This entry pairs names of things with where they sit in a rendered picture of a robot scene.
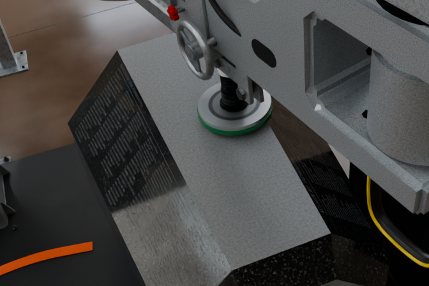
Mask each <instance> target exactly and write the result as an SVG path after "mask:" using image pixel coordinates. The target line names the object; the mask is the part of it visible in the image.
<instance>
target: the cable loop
mask: <svg viewBox="0 0 429 286"><path fill-rule="evenodd" d="M381 189H382V188H381V187H380V186H379V185H378V184H377V183H376V182H375V181H373V180H372V179H371V178H369V177H368V176H367V186H366V195H367V203H368V210H369V213H370V216H371V217H372V220H373V222H374V223H375V224H376V226H377V228H378V229H379V230H380V231H381V232H382V233H383V234H384V235H385V236H386V237H387V238H388V239H389V240H390V241H391V242H392V243H393V244H394V245H395V246H396V247H397V248H398V249H399V250H400V251H401V252H402V253H404V254H405V255H406V256H408V258H410V259H411V260H413V261H414V262H415V263H417V264H419V265H420V266H423V267H425V268H427V269H429V254H428V253H426V252H424V251H423V250H422V249H420V248H419V247H418V246H417V245H415V244H414V243H413V242H412V241H411V240H410V239H409V238H407V237H406V236H405V235H404V234H403V233H402V232H401V231H400V230H399V229H398V228H397V227H396V226H395V225H394V224H393V223H392V222H391V220H390V219H389V218H388V216H387V214H386V213H385V211H384V208H383V206H382V195H381Z"/></svg>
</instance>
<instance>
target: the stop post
mask: <svg viewBox="0 0 429 286"><path fill-rule="evenodd" d="M27 70H29V69H28V63H27V54H26V50H24V51H21V52H16V53H14V52H13V49H12V47H11V45H10V42H9V39H8V37H7V35H6V32H5V30H4V27H3V25H2V23H1V20H0V77H5V76H8V75H12V74H15V73H19V72H24V71H27Z"/></svg>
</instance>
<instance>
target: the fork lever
mask: <svg viewBox="0 0 429 286"><path fill-rule="evenodd" d="M134 1H136V2H137V3H139V4H140V5H141V6H142V7H143V8H144V9H146V10H147V11H148V12H149V13H150V14H152V15H153V16H154V17H156V18H157V19H158V20H159V21H160V22H161V23H163V24H164V25H165V26H167V27H168V28H169V29H170V30H171V31H173V32H174V33H175V34H176V32H175V30H173V28H172V26H171V22H170V16H169V14H168V13H167V9H168V6H167V4H166V3H165V2H163V1H162V0H134ZM213 62H214V66H215V68H218V69H219V70H221V71H222V72H223V73H224V74H226V75H227V76H228V77H229V78H230V79H232V80H233V81H234V82H235V83H236V84H237V75H236V66H235V65H234V64H233V63H231V62H230V61H229V60H228V59H227V58H226V57H225V56H222V57H220V58H218V59H216V60H214V61H213ZM252 87H253V97H254V98H255V99H256V100H257V101H259V102H260V103H262V102H264V92H263V88H261V87H260V86H259V85H258V84H257V83H256V82H254V81H253V80H252ZM236 95H237V97H238V98H239V99H240V100H245V99H246V94H245V92H244V90H243V89H242V88H237V89H236Z"/></svg>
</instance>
